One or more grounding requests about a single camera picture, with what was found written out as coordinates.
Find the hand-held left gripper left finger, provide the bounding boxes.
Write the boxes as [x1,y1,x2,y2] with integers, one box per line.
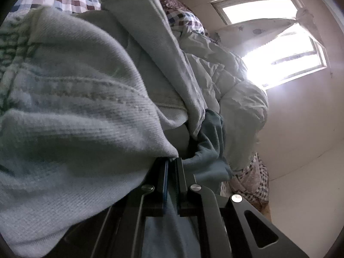
[51,159,169,258]

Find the white printed curtain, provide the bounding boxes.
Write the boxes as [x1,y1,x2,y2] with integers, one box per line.
[214,7,323,57]

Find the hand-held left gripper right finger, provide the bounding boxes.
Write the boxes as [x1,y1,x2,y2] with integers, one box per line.
[175,157,309,258]

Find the floral checkered pillow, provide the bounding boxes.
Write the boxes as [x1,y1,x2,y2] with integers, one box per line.
[157,0,212,37]

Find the window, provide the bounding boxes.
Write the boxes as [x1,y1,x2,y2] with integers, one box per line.
[210,0,330,88]

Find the pale grey duvet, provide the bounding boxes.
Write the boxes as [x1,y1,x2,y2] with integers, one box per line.
[172,29,270,171]

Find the pale grey-green knit garment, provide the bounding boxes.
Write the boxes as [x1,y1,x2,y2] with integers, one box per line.
[0,5,205,258]

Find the checkered folded quilt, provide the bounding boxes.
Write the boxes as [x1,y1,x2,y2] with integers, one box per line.
[220,152,271,210]

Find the dark teal sweatshirt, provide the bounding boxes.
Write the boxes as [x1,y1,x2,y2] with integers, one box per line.
[183,109,233,189]

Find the light blue hoodie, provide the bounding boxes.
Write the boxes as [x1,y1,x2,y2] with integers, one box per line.
[91,0,208,141]

